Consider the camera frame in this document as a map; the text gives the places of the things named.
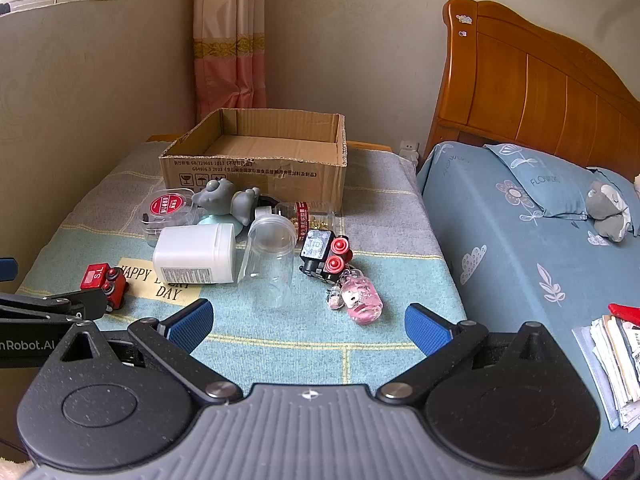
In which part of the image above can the stack of papers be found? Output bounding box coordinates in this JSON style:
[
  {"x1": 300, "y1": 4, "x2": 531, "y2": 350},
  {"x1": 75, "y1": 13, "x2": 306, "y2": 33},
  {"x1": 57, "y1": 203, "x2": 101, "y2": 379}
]
[{"x1": 573, "y1": 304, "x2": 640, "y2": 432}]

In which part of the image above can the clear plastic cup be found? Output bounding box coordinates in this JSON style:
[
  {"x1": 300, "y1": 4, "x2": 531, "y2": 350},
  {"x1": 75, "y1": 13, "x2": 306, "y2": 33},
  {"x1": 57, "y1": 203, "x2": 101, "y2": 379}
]
[{"x1": 239, "y1": 214, "x2": 296, "y2": 309}]

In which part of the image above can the wooden headboard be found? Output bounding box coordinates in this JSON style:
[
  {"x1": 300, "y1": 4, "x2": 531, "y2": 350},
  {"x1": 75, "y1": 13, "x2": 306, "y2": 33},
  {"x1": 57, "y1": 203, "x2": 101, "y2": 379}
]
[{"x1": 426, "y1": 0, "x2": 639, "y2": 179}]

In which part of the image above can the pink curtain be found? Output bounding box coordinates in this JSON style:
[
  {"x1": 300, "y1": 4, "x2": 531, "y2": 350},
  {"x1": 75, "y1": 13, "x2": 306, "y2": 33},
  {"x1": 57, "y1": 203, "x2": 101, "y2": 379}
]
[{"x1": 193, "y1": 0, "x2": 267, "y2": 119}]

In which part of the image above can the light blue round case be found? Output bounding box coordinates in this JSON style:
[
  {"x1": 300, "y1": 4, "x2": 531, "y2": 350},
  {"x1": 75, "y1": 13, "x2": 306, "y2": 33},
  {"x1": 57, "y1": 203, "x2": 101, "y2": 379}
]
[{"x1": 198, "y1": 214, "x2": 244, "y2": 236}]

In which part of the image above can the black oval case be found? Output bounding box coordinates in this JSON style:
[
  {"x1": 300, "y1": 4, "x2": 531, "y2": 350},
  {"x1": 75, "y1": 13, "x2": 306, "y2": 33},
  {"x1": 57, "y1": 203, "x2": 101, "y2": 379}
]
[{"x1": 254, "y1": 195, "x2": 279, "y2": 218}]

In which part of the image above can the grey plush toy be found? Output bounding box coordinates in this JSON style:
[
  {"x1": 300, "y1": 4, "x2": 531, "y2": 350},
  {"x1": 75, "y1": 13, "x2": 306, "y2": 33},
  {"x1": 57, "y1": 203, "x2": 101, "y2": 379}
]
[{"x1": 586, "y1": 180, "x2": 631, "y2": 243}]

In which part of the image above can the white plastic jar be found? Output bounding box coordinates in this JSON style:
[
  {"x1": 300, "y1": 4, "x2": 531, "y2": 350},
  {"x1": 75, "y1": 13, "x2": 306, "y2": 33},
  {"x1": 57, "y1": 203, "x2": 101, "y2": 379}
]
[{"x1": 152, "y1": 223, "x2": 235, "y2": 285}]

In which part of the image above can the clear jar red lid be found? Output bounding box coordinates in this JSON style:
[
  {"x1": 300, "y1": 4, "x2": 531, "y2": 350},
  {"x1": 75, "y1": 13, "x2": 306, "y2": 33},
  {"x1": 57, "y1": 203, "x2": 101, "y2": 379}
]
[{"x1": 139, "y1": 188, "x2": 198, "y2": 247}]

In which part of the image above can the white wall charger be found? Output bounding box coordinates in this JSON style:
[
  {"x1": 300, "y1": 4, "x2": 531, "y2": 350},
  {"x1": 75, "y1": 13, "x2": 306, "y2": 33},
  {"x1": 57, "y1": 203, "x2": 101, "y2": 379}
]
[{"x1": 398, "y1": 140, "x2": 420, "y2": 164}]

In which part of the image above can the blue floral pillow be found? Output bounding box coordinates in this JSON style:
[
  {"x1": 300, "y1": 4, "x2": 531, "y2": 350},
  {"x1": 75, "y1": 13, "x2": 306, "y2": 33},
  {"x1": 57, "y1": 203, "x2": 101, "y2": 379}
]
[{"x1": 484, "y1": 143, "x2": 639, "y2": 236}]

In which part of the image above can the red toy train block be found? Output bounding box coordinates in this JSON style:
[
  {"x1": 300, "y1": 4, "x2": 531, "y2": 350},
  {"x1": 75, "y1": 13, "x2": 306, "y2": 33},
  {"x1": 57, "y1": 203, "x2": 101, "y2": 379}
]
[{"x1": 80, "y1": 263, "x2": 129, "y2": 312}]

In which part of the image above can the brown cardboard box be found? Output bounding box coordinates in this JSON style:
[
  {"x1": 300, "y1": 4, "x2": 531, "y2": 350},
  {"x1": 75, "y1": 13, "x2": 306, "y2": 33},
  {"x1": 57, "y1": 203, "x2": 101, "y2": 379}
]
[{"x1": 160, "y1": 108, "x2": 348, "y2": 214}]

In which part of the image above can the grey hippo figurine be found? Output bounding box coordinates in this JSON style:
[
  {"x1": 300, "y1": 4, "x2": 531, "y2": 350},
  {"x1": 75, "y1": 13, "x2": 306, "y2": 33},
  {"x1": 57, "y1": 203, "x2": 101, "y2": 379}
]
[{"x1": 192, "y1": 178, "x2": 260, "y2": 226}]

